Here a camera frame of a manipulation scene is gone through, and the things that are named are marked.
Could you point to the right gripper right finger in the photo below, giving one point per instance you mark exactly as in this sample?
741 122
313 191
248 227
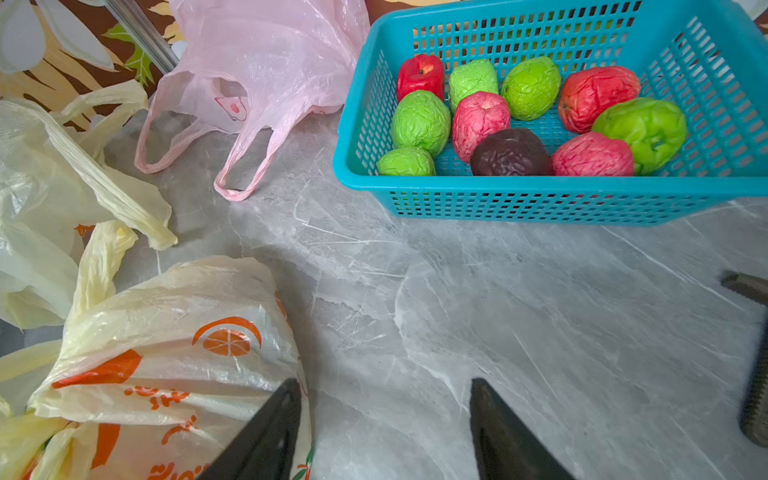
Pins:
504 446

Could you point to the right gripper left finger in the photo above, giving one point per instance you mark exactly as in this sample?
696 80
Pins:
265 447

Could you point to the pale yellow bag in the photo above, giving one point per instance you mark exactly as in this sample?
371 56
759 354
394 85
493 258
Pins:
156 381

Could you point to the dark purple fruit toy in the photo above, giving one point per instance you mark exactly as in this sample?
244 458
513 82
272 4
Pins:
511 152

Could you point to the small green fruit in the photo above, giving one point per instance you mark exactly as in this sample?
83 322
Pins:
406 161

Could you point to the small red fruit toy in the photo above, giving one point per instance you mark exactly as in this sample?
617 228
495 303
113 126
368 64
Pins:
593 154

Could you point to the pink red fruit toy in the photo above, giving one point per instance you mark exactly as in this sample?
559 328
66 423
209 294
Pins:
477 116

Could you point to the green cabbage toy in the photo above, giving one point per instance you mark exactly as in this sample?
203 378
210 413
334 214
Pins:
421 120

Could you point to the yellow plastic bag with fruit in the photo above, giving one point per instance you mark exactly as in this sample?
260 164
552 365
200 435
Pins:
54 179

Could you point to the green round fruit toy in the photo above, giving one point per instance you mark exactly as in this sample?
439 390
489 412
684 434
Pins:
655 131

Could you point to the green apple toy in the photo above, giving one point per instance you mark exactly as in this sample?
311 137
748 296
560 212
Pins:
531 88

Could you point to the green bumpy fruit toy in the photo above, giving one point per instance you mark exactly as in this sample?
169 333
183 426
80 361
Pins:
476 76

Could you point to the pink plastic bag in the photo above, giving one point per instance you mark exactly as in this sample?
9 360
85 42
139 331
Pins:
255 69

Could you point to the red apple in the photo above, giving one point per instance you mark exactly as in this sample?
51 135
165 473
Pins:
422 72

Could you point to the teal plastic basket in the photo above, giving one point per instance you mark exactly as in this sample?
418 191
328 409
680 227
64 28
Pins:
706 57

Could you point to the grey allen key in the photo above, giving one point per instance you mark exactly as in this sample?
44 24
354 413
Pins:
753 419

